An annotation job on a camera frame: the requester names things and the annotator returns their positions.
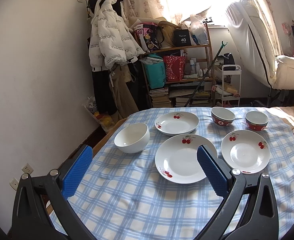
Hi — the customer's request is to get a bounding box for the black box marked 40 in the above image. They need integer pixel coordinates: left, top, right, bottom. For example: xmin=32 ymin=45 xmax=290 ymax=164
xmin=173 ymin=29 xmax=191 ymax=47

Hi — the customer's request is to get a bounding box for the white plastic bag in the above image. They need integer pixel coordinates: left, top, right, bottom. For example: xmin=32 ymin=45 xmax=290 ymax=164
xmin=180 ymin=8 xmax=210 ymax=45

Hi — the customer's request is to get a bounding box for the stack of books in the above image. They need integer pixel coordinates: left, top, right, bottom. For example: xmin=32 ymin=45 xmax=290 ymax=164
xmin=149 ymin=87 xmax=172 ymax=108

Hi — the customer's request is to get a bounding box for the green clothes pole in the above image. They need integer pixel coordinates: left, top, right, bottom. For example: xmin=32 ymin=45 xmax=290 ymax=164
xmin=184 ymin=41 xmax=228 ymax=107

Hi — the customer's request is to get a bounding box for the wooden shelf unit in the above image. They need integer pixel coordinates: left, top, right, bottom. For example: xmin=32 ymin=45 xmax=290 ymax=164
xmin=140 ymin=23 xmax=215 ymax=107

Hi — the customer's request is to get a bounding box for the plain white bowl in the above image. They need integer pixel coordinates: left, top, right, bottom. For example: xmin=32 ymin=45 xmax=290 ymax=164
xmin=114 ymin=123 xmax=150 ymax=154

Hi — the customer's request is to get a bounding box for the red patterned bag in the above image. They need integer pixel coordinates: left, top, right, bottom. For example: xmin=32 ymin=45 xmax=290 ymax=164
xmin=163 ymin=52 xmax=187 ymax=82

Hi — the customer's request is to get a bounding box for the teal shopping bag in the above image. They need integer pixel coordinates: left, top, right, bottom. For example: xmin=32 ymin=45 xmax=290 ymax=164
xmin=140 ymin=54 xmax=166 ymax=89

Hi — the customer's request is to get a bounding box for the red patterned bowl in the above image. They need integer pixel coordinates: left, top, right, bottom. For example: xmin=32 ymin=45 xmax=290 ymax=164
xmin=245 ymin=111 xmax=269 ymax=131
xmin=211 ymin=107 xmax=236 ymax=127

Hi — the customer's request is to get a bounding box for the white folded mattress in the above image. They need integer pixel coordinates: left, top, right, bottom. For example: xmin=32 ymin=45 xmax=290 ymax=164
xmin=226 ymin=0 xmax=294 ymax=90

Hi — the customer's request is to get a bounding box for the white rolling cart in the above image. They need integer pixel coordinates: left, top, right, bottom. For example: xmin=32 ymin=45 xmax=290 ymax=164
xmin=212 ymin=64 xmax=242 ymax=107

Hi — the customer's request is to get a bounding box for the wall power socket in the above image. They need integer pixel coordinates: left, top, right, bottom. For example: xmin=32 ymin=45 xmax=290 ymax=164
xmin=22 ymin=163 xmax=34 ymax=174
xmin=10 ymin=178 xmax=19 ymax=191

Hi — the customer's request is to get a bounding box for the cherry plate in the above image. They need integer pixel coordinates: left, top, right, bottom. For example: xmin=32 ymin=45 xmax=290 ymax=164
xmin=221 ymin=130 xmax=271 ymax=174
xmin=154 ymin=134 xmax=217 ymax=184
xmin=154 ymin=112 xmax=199 ymax=137

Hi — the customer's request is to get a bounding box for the white puffer jacket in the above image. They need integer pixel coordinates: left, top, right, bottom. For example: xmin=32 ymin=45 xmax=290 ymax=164
xmin=89 ymin=0 xmax=144 ymax=72

